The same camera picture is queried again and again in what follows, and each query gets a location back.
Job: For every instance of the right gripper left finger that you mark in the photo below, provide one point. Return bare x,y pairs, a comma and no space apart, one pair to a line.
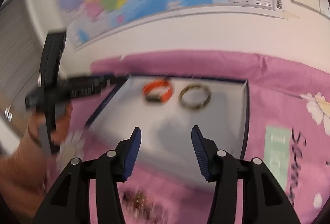
68,200

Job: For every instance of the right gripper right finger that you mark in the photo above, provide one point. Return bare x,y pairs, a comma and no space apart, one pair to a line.
264,201

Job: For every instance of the orange smart watch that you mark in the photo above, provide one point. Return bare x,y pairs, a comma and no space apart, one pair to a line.
158,91

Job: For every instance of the brown gold bangle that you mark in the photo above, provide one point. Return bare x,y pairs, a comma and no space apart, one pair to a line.
194,96

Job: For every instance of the navy jewelry tray box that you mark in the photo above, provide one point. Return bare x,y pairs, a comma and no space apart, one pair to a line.
166,127

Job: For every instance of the left hand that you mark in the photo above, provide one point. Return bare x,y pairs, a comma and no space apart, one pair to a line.
23,174

